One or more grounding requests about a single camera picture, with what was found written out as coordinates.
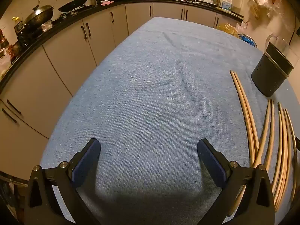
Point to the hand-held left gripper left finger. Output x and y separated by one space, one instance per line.
85 163

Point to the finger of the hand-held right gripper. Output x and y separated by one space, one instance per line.
298 145

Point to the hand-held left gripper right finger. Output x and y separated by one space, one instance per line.
211 163

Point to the black utensil holder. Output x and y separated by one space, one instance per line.
269 75

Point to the bunch of wooden chopsticks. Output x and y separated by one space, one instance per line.
240 87

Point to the blue tablecloth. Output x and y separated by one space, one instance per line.
152 86

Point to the clear plastic pitcher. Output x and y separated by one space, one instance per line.
269 38

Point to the beige base cabinets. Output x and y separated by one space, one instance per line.
70 51

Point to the white plastic bag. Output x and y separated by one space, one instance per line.
242 27

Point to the clear plastic bag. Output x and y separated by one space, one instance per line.
4 58

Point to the yellow plastic bag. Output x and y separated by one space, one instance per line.
226 28

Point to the black kitchen countertop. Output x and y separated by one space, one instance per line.
70 18

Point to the gas stove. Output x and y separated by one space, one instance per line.
58 17

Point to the wooden chopping board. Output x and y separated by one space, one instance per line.
230 12

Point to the sauce bottle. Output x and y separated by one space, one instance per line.
2 37

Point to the yellow-capped oil bottle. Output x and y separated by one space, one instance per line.
17 24

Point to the steel wok with lid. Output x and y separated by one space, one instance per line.
38 15

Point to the white jug blue label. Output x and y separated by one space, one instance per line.
226 2

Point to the pink cloth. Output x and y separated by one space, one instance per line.
107 3

